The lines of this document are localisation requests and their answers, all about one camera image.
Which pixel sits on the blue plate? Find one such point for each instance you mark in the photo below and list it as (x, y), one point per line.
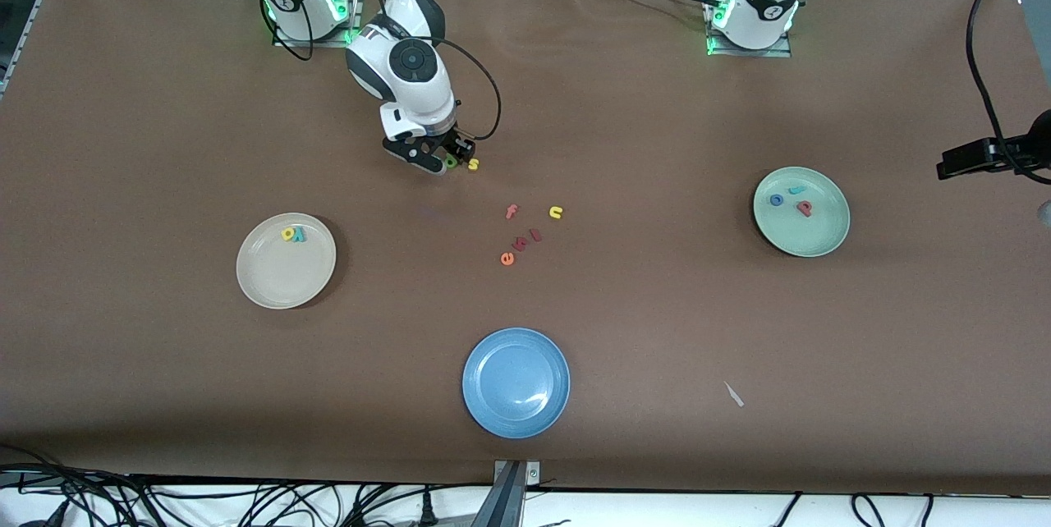
(516, 382)

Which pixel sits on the pink foam letter p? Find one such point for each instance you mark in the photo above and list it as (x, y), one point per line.
(805, 212)

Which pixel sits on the silver edge bracket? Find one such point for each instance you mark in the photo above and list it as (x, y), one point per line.
(534, 474)

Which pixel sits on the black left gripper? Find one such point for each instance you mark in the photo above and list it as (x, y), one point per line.
(1039, 141)

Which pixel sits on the dark grey metal post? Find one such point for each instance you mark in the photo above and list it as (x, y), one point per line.
(501, 506)

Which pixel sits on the black power plug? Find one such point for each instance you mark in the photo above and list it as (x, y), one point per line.
(427, 510)

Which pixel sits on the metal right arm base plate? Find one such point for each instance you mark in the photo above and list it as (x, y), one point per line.
(283, 41)

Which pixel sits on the brown table cover sheet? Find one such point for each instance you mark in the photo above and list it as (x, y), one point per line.
(164, 396)

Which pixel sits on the green plate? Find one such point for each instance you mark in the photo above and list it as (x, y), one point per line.
(801, 231)

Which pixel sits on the beige brown plate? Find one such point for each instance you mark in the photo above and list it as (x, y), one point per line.
(279, 272)

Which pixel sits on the white paper scrap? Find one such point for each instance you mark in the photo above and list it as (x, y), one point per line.
(733, 394)

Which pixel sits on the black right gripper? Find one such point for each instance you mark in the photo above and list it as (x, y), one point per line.
(454, 139)

